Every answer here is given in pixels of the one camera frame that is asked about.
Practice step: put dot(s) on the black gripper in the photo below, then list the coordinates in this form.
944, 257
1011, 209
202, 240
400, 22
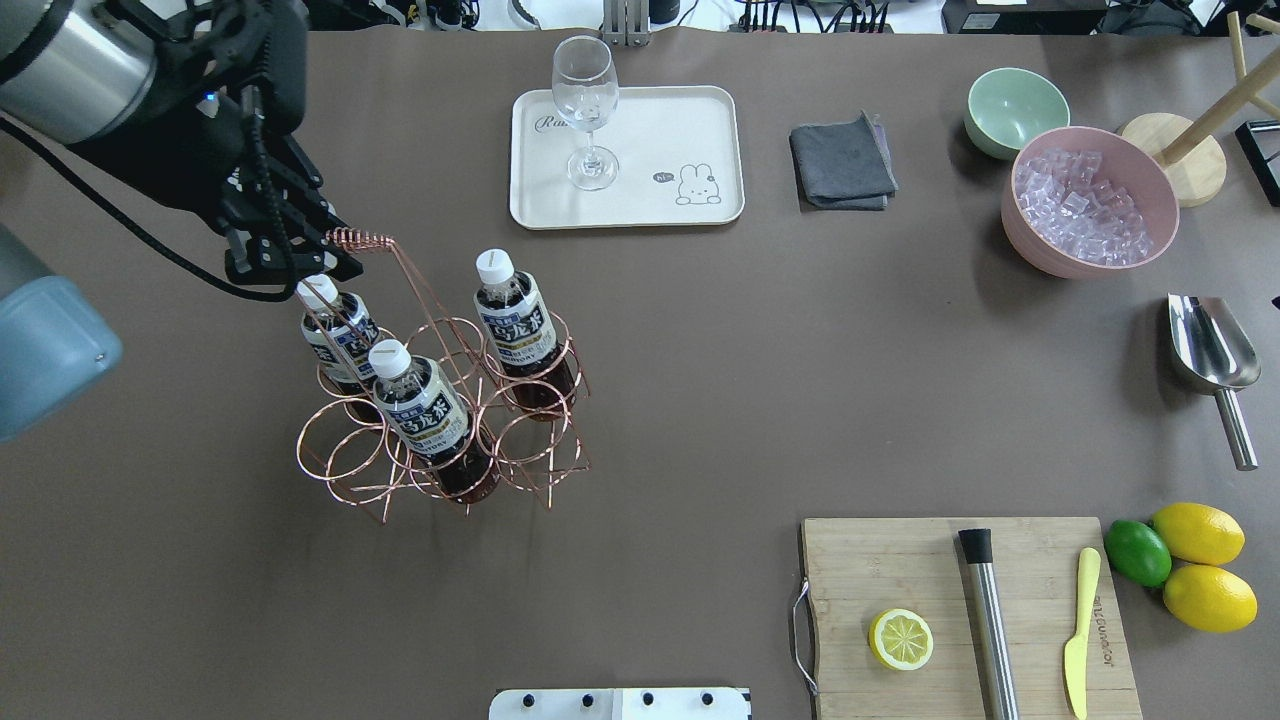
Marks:
172, 152

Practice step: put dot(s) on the copper wire bottle basket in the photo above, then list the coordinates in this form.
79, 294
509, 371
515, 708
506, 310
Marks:
365, 465

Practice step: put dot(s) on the tea bottle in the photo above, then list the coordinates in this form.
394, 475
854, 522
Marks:
523, 336
431, 419

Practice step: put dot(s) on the tea bottle near arm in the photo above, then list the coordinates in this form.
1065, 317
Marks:
340, 330

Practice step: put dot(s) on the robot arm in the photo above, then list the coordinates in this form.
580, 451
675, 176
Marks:
195, 111

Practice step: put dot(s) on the clear wine glass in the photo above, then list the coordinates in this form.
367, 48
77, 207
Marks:
586, 91

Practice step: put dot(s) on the cream rabbit tray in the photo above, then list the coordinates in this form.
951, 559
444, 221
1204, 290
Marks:
680, 162

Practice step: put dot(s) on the grey folded cloth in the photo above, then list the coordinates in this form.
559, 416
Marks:
844, 166

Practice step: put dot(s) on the bamboo cutting board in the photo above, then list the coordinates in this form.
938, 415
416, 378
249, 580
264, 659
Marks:
858, 567

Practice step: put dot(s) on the half lemon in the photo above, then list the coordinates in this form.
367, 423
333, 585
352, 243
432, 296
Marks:
901, 639

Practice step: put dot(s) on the green bowl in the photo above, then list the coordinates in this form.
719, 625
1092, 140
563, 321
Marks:
1007, 107

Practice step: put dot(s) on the clear ice cubes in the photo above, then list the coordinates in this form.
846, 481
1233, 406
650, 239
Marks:
1067, 203

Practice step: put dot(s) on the pink bowl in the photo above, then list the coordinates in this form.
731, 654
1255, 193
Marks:
1125, 166

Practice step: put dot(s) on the steel muddler black tip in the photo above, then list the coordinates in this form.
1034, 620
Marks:
976, 545

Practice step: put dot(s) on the yellow plastic knife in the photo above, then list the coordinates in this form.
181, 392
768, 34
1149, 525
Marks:
1075, 651

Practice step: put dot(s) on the green lime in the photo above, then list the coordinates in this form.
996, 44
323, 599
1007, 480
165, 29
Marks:
1137, 552

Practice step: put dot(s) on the wooden mug tree stand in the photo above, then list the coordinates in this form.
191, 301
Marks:
1191, 158

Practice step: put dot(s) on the steel ice scoop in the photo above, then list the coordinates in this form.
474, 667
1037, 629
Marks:
1217, 357

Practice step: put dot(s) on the yellow lemon upper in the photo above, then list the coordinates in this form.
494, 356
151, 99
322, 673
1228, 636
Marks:
1199, 533

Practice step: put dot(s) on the yellow lemon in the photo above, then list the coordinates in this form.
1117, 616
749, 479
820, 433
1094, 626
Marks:
1210, 599
1199, 533

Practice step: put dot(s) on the black stand bar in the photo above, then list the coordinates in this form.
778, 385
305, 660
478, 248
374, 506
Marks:
1258, 139

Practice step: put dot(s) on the yellow lemon lower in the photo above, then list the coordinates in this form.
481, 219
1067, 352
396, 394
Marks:
1210, 599

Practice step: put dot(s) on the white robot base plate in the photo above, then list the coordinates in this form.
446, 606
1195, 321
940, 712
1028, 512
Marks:
695, 702

